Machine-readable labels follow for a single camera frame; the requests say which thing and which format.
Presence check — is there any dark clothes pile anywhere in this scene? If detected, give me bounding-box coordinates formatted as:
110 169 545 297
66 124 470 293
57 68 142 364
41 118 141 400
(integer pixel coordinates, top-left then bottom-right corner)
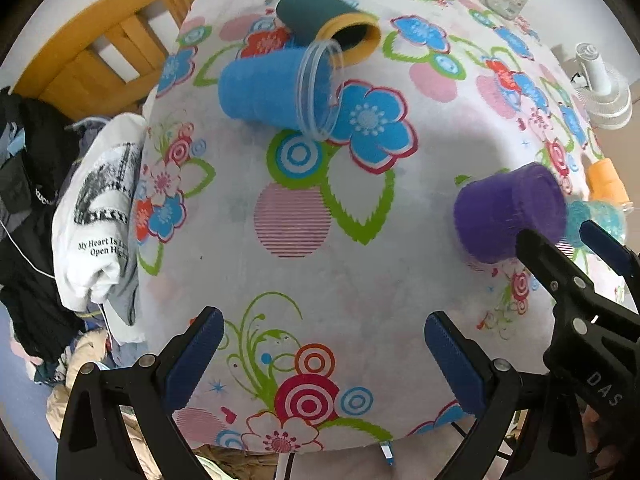
1 88 108 382

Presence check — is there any purple felt cup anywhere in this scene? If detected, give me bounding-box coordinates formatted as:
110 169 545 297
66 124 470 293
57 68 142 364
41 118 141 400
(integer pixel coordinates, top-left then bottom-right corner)
454 162 566 263

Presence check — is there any dark teal yellow-rim cup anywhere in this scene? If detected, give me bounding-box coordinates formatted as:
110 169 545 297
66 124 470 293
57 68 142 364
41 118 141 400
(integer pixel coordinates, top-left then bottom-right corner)
276 0 382 66

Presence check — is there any blue felt cup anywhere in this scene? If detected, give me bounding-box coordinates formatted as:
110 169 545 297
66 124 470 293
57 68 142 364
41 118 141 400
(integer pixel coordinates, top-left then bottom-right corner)
218 39 344 142

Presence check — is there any white floor fan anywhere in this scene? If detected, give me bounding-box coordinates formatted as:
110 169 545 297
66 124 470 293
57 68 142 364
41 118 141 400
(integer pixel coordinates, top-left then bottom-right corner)
572 42 632 131

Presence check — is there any orange felt cup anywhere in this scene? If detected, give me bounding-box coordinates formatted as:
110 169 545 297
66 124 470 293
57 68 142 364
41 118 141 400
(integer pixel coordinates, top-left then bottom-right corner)
586 158 634 211

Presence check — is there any teal felt cup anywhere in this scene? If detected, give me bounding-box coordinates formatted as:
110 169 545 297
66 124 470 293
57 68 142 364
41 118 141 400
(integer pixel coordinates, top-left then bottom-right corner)
564 200 627 249

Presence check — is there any floral tablecloth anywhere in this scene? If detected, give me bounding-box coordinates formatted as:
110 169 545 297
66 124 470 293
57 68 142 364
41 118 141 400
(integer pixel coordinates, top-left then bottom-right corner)
134 0 602 453

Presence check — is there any white printed t-shirt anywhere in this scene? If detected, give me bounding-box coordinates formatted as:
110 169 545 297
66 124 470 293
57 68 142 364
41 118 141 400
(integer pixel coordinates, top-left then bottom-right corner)
52 113 146 330

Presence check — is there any wooden chair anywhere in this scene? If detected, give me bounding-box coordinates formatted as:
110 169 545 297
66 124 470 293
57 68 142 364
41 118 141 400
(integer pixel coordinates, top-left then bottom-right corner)
12 0 194 119

